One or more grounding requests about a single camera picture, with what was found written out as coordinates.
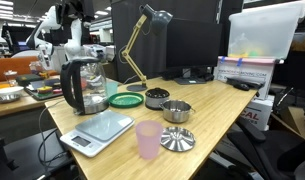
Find black fabric curtain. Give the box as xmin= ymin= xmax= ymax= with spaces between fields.
xmin=111 ymin=0 xmax=226 ymax=84

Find glass jar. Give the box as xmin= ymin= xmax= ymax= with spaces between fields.
xmin=3 ymin=69 xmax=19 ymax=88

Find pink plastic cup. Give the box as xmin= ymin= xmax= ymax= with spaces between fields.
xmin=135 ymin=120 xmax=164 ymax=160

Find white bowl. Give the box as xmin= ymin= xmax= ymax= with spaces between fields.
xmin=0 ymin=86 xmax=25 ymax=101

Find green round plate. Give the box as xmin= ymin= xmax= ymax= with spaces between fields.
xmin=107 ymin=92 xmax=145 ymax=109

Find white kitchen scale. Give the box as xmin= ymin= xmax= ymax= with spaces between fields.
xmin=59 ymin=109 xmax=136 ymax=158

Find dark green box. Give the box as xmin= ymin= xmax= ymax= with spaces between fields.
xmin=15 ymin=73 xmax=44 ymax=88

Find round black grey tin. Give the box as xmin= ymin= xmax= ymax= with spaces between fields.
xmin=144 ymin=87 xmax=171 ymax=111

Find black computer mouse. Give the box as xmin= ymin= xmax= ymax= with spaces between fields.
xmin=232 ymin=82 xmax=251 ymax=92

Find clear plastic storage bin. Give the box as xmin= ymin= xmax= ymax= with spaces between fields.
xmin=227 ymin=1 xmax=305 ymax=61

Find glass electric kettle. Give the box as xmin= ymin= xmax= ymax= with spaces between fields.
xmin=59 ymin=57 xmax=110 ymax=116

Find silver steel pot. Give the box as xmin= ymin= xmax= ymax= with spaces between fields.
xmin=159 ymin=99 xmax=196 ymax=124

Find wooden side table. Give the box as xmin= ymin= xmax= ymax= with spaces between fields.
xmin=0 ymin=79 xmax=65 ymax=119

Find black power cable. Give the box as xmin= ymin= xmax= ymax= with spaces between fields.
xmin=36 ymin=99 xmax=71 ymax=168

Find teal plastic cup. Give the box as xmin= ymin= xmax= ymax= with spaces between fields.
xmin=105 ymin=81 xmax=120 ymax=98

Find orange sofa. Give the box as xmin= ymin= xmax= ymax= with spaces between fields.
xmin=0 ymin=55 xmax=40 ymax=84

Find white printed cardboard box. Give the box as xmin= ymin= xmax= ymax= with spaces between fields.
xmin=213 ymin=61 xmax=276 ymax=101

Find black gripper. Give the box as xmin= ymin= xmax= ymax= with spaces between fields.
xmin=56 ymin=0 xmax=95 ymax=25

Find yellow green sponge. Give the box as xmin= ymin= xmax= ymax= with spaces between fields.
xmin=36 ymin=85 xmax=54 ymax=96

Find pink flat lid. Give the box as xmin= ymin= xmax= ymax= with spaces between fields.
xmin=217 ymin=55 xmax=285 ymax=66

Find yellow desk lamp grey shade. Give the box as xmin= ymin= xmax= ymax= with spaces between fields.
xmin=121 ymin=3 xmax=174 ymax=93

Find black computer monitor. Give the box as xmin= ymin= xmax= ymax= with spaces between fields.
xmin=165 ymin=18 xmax=224 ymax=85

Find white box red letters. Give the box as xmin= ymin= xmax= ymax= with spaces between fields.
xmin=243 ymin=94 xmax=276 ymax=132

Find silver steel lid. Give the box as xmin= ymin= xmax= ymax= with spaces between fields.
xmin=160 ymin=125 xmax=196 ymax=153

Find black office chair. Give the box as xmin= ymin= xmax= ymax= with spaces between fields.
xmin=208 ymin=116 xmax=305 ymax=180

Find black tray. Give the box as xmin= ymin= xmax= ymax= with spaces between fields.
xmin=24 ymin=78 xmax=65 ymax=101

